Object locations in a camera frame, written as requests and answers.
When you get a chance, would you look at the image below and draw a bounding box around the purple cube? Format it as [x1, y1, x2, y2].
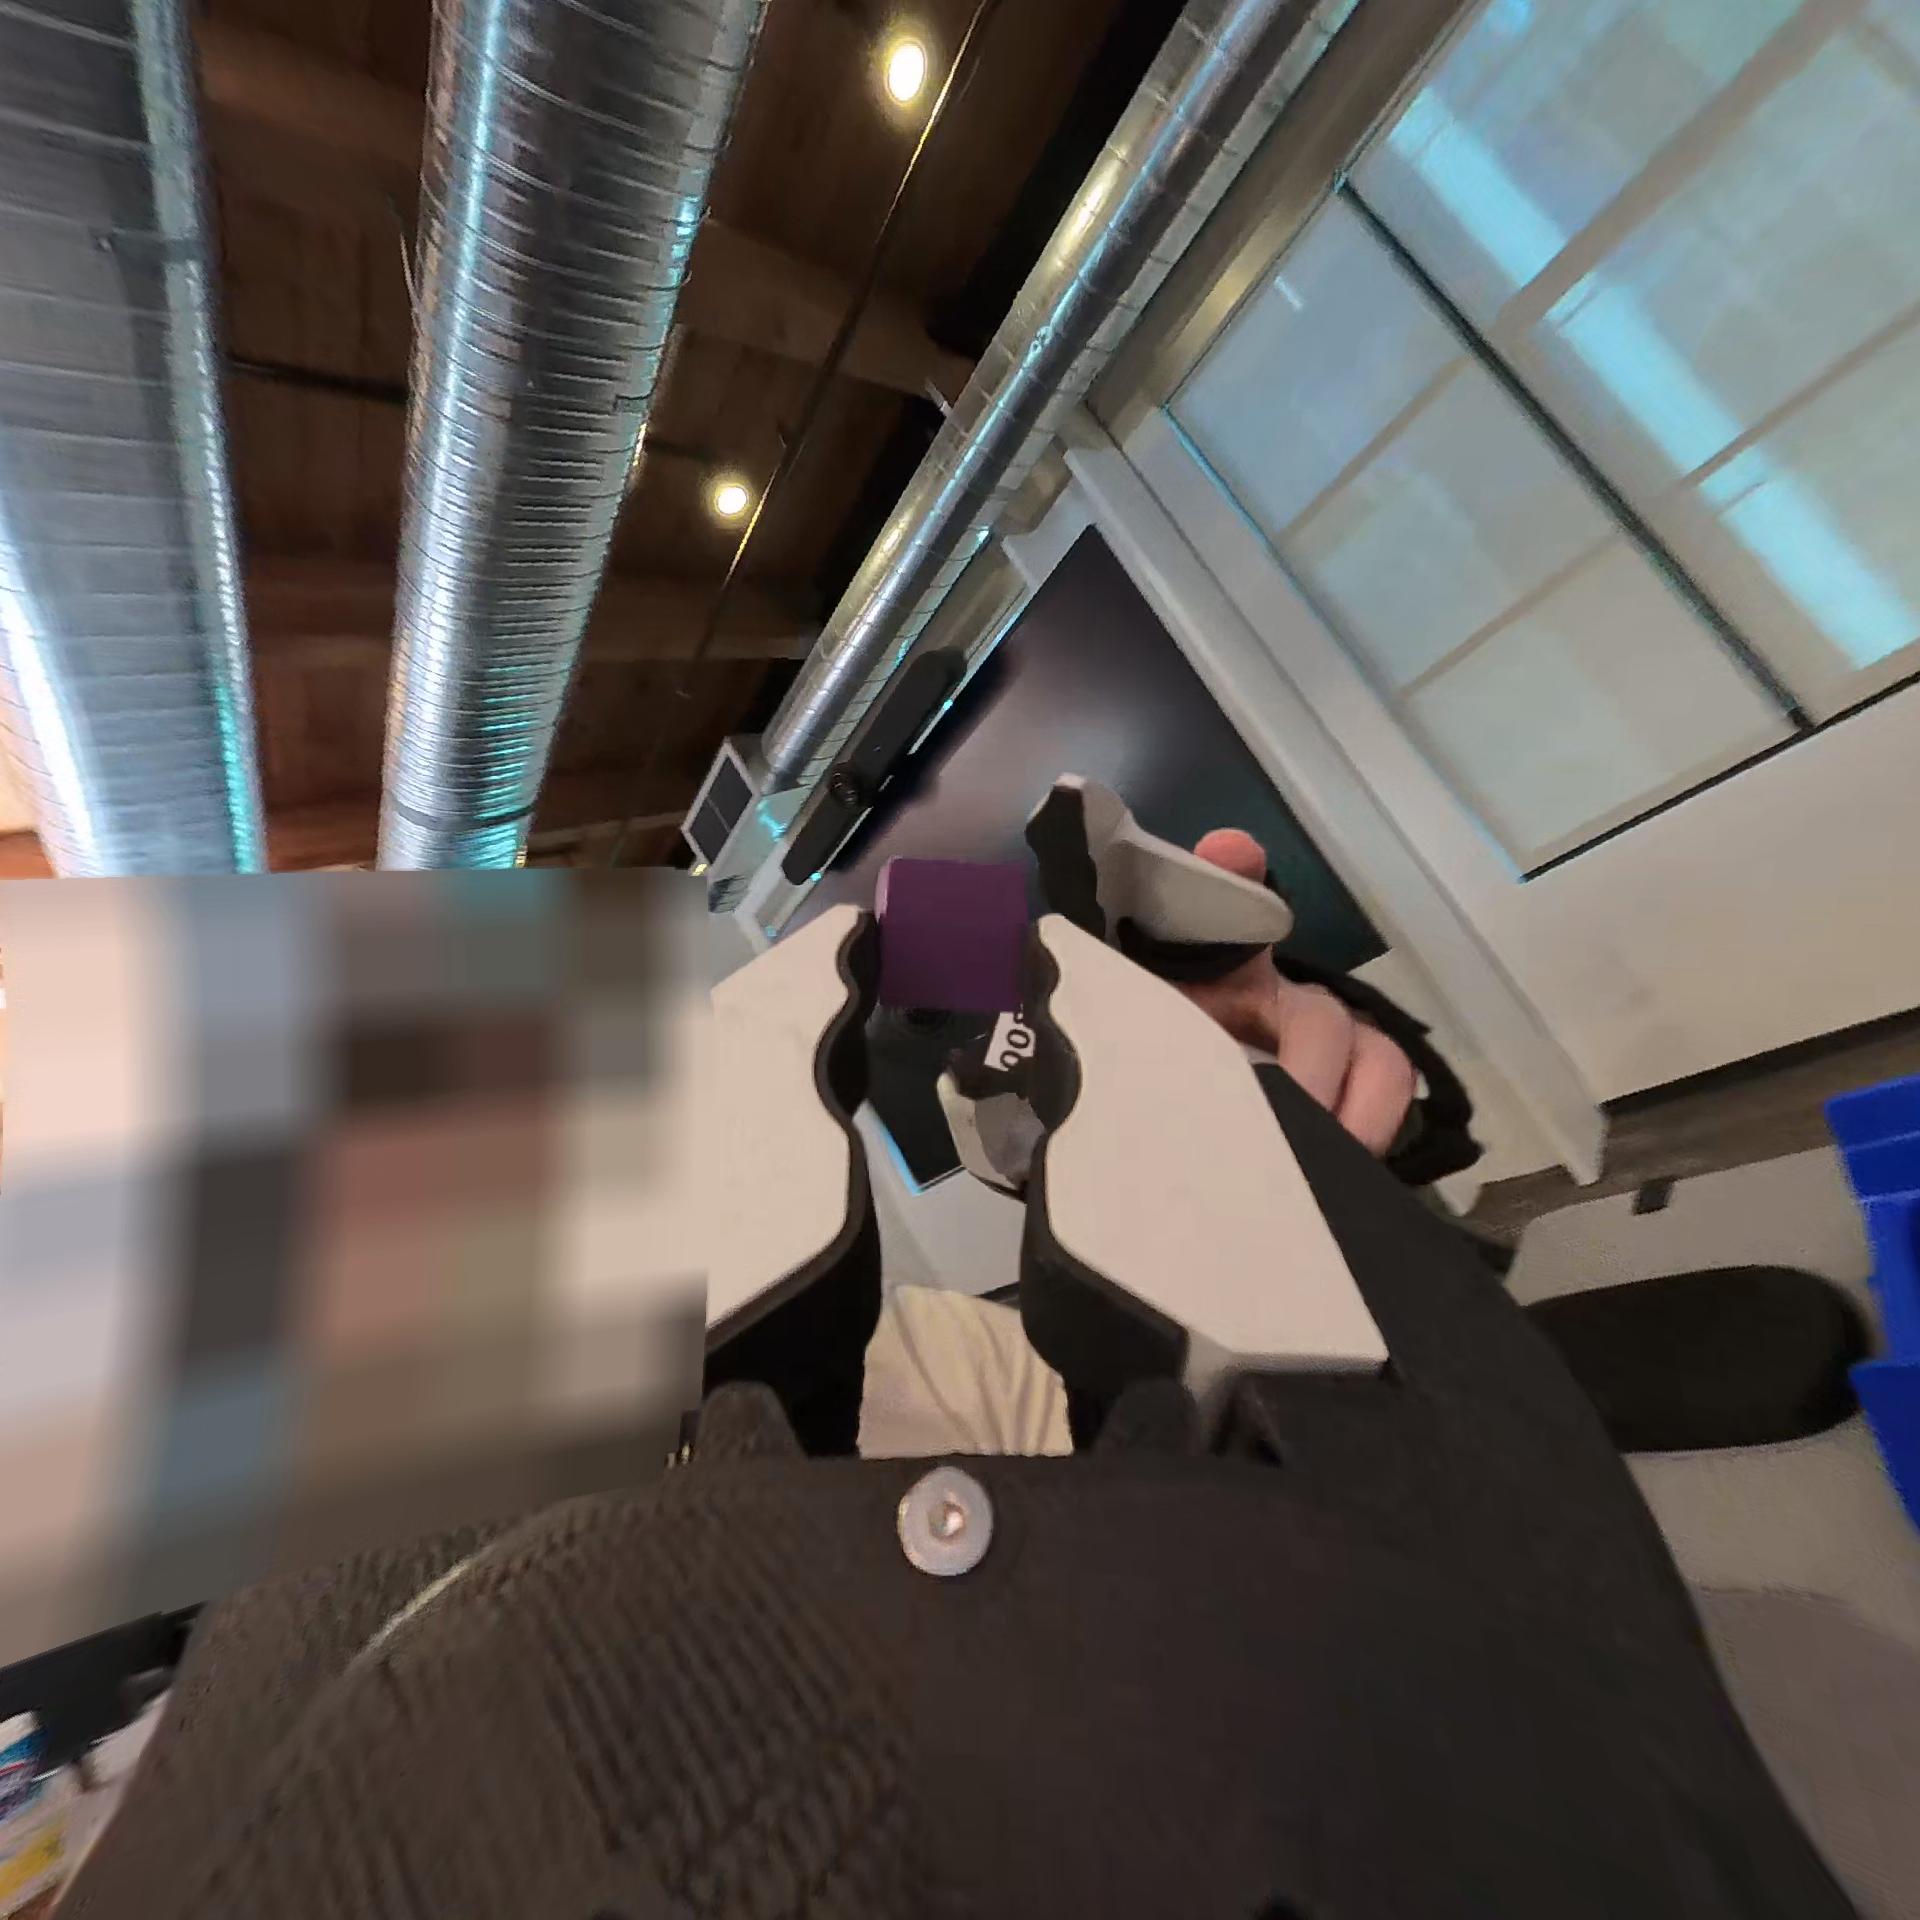
[876, 858, 1037, 1009]

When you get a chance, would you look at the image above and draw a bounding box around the blue plastic bin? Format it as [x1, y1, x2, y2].
[1822, 1075, 1920, 1488]

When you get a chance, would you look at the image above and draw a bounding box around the black webcam bar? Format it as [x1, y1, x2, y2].
[780, 650, 973, 889]

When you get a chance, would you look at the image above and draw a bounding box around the large window with blinds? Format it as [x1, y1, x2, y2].
[1163, 0, 1920, 882]

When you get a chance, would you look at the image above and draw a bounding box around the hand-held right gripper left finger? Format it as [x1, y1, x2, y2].
[704, 907, 889, 1417]

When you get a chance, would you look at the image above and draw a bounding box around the large silver air duct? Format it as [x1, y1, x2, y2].
[0, 0, 274, 882]
[374, 0, 775, 876]

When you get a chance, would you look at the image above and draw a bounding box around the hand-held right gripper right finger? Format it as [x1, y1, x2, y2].
[1016, 913, 1390, 1444]

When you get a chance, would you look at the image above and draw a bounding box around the black rounded object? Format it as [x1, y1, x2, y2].
[1527, 1265, 1872, 1452]

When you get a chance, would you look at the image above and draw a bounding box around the black wall television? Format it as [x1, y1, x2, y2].
[876, 524, 1390, 1191]

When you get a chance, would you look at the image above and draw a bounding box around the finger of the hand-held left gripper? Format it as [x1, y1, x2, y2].
[1024, 777, 1294, 950]
[938, 1069, 1041, 1195]

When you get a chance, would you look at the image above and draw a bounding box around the white blue labelled container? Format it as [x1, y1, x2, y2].
[0, 1712, 82, 1896]

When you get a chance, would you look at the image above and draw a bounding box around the person's left hand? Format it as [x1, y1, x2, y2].
[1191, 828, 1421, 1160]

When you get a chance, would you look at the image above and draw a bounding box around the slim silver air duct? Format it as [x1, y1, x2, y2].
[761, 0, 1363, 812]

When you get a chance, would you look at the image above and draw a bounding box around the person's white shirt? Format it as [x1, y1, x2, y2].
[859, 1280, 1075, 1457]

